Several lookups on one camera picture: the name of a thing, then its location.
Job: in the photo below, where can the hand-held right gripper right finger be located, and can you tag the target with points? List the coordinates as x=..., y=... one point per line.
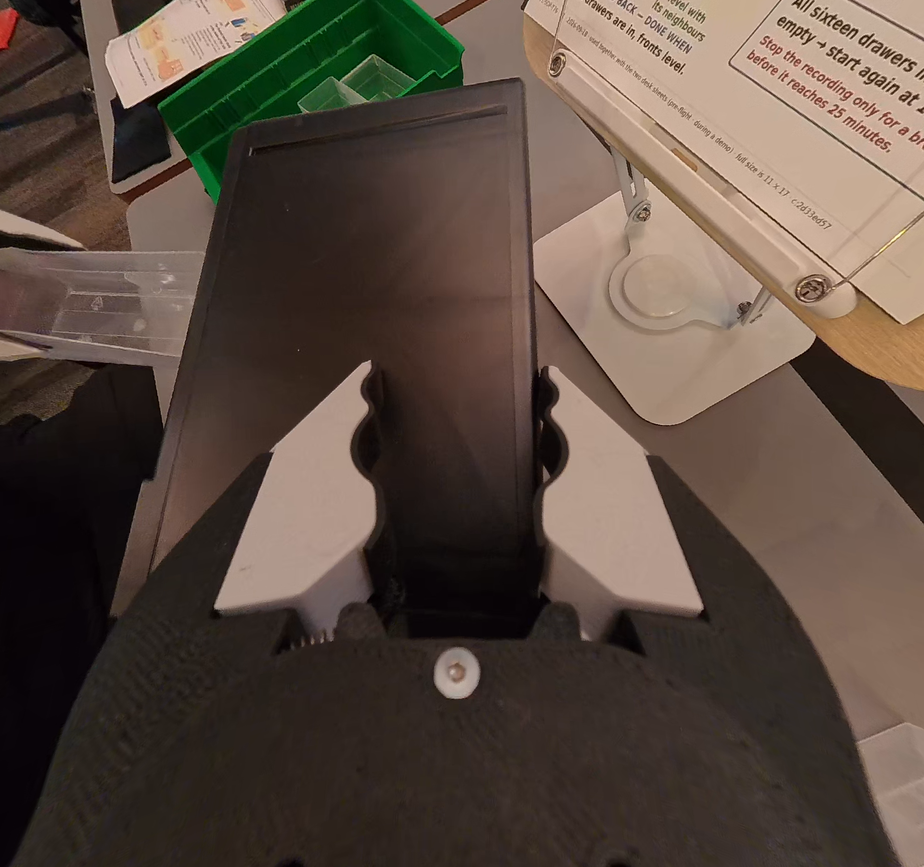
x=617, y=527

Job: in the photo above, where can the loose printed paper sheet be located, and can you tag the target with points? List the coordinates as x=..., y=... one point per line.
x=188, y=22

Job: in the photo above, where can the printed instruction sheet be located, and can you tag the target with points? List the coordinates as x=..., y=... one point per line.
x=794, y=51

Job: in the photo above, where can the black tablet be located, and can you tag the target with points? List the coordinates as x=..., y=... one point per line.
x=141, y=141

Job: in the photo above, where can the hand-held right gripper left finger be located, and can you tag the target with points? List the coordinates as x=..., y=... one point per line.
x=307, y=520

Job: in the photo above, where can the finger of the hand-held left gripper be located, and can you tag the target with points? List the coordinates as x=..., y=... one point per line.
x=18, y=348
x=29, y=231

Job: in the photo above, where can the white stand base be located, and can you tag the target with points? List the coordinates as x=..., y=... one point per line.
x=577, y=289

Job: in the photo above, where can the green plastic bin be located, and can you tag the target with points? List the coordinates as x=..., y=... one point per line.
x=289, y=65

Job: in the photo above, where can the small clear plastic drawer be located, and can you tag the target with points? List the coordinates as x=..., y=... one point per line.
x=379, y=76
x=328, y=96
x=130, y=304

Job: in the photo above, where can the red object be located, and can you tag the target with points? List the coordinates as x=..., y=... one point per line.
x=7, y=29

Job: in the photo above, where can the large clear plastic bin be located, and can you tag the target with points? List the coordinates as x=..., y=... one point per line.
x=899, y=795

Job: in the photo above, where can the instruction sheet on wooden stand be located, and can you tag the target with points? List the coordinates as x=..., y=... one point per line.
x=881, y=354

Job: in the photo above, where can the black drawer cabinet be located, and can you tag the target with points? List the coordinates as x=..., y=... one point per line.
x=361, y=267

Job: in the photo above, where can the white stand ledge bar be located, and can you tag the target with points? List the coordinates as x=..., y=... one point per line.
x=693, y=192

